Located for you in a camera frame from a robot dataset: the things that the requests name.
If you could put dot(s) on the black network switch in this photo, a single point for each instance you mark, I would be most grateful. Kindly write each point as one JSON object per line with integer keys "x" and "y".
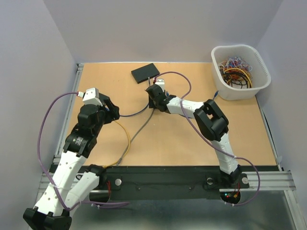
{"x": 144, "y": 73}

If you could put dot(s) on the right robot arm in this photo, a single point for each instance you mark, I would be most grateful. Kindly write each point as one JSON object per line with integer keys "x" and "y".
{"x": 212, "y": 124}

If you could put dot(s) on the white plastic bin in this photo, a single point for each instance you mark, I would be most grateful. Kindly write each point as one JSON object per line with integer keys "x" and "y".
{"x": 239, "y": 72}

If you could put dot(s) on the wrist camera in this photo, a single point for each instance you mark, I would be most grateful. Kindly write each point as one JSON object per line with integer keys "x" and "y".
{"x": 160, "y": 83}
{"x": 91, "y": 95}

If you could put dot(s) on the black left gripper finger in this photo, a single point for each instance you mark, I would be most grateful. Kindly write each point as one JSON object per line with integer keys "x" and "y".
{"x": 110, "y": 117}
{"x": 112, "y": 108}

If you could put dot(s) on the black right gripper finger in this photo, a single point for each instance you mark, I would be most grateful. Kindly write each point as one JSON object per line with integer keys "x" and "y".
{"x": 153, "y": 90}
{"x": 151, "y": 102}

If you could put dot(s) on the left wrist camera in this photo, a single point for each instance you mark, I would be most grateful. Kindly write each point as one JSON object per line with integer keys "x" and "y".
{"x": 91, "y": 95}

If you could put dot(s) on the aluminium rail frame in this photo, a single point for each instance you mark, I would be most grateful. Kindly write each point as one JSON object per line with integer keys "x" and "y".
{"x": 168, "y": 140}

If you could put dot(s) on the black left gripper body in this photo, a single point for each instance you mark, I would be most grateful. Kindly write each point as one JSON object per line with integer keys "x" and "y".
{"x": 101, "y": 113}

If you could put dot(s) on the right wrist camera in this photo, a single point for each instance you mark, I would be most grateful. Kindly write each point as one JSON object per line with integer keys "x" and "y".
{"x": 160, "y": 83}

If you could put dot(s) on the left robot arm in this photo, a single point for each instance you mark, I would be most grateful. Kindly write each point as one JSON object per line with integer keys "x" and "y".
{"x": 55, "y": 208}

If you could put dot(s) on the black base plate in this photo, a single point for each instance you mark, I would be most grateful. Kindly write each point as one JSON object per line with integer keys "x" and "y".
{"x": 127, "y": 183}

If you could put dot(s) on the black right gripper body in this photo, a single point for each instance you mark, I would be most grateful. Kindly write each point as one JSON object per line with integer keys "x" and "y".
{"x": 156, "y": 103}

